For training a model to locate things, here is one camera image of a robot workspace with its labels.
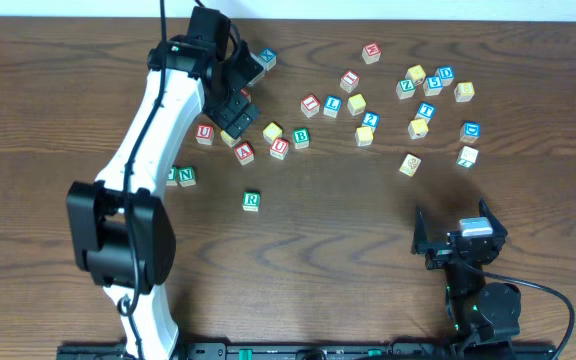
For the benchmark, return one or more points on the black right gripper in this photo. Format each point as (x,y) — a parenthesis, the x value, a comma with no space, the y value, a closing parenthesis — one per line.
(454,248)

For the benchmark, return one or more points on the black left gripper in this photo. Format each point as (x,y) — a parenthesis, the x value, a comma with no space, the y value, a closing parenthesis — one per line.
(235,116)

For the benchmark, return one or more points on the yellow O block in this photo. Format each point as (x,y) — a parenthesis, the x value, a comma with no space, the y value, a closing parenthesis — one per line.
(229,140)

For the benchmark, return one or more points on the green B block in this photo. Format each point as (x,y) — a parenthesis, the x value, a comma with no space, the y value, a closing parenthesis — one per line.
(301,138)

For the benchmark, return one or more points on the green R block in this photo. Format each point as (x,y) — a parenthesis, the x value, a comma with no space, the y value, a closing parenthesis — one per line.
(251,201)

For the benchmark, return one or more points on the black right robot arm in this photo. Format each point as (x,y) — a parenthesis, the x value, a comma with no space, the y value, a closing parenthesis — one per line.
(482,312)

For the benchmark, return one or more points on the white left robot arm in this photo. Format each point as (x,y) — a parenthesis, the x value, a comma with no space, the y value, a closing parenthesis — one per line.
(121,233)

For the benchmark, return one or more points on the red U block left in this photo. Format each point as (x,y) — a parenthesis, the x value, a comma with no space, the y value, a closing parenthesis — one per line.
(205,134)

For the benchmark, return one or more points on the red u block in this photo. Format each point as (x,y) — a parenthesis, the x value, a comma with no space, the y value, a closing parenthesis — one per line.
(279,148)
(205,134)

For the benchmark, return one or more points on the red A block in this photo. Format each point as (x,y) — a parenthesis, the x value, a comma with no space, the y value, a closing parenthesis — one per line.
(244,153)

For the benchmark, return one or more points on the yellow block near U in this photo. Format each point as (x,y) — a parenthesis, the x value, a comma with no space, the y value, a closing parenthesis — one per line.
(271,132)

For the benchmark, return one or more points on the red U block centre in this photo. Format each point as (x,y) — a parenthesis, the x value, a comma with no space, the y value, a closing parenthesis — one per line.
(279,148)

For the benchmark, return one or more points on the blue X block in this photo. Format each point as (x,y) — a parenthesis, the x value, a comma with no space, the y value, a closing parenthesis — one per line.
(268,58)

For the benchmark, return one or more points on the red I block beside L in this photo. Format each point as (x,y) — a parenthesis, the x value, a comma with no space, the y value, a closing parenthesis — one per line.
(310,105)

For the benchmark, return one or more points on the green N block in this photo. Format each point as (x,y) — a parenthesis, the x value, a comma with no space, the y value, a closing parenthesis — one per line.
(186,176)

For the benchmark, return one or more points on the green 7 block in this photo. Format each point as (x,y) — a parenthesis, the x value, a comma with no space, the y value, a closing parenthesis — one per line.
(467,157)

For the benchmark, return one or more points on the yellow snail picture block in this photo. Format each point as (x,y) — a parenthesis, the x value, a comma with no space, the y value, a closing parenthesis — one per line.
(410,165)

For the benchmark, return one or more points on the green J block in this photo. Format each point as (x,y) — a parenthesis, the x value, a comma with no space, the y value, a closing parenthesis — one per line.
(172,177)

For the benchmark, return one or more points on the blue L block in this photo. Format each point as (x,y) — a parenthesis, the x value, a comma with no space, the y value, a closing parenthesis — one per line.
(332,106)

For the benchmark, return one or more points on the blue D block right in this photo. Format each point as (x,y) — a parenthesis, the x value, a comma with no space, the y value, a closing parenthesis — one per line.
(470,132)

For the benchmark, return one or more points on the blue d block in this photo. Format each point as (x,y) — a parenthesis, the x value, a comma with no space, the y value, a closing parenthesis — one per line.
(470,132)
(445,74)

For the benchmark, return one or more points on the yellow K block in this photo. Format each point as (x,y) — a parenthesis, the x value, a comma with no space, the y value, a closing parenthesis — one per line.
(418,128)

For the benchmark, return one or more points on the red I block upper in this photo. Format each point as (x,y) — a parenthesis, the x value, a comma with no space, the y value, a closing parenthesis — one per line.
(349,81)

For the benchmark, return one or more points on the yellow block beside L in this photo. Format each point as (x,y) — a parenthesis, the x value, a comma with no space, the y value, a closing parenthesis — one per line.
(356,104)

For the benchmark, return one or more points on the yellow S block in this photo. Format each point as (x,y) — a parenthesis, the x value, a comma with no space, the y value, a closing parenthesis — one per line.
(364,136)

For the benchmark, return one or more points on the blue T block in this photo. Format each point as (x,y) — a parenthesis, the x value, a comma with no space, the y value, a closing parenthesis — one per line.
(425,111)

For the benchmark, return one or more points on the blue 2 block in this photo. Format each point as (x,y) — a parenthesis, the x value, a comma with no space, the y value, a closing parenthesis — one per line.
(371,120)

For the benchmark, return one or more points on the yellow 8 block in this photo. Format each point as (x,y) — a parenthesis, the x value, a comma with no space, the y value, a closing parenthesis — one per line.
(464,92)

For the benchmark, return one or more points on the red block far top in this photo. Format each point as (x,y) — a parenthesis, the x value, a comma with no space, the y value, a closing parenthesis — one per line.
(371,53)

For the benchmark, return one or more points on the blue 5 block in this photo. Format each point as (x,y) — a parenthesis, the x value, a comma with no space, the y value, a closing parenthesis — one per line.
(432,86)

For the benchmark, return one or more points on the green Z block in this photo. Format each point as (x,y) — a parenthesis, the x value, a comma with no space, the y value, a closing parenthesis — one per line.
(405,89)

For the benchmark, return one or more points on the blue D block upper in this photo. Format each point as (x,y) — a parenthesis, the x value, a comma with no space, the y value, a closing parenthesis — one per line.
(445,74)

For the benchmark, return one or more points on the yellow ball picture block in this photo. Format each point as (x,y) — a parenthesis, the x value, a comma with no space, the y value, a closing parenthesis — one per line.
(416,74)

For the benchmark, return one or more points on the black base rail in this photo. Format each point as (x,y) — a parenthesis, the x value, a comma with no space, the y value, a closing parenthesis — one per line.
(396,350)

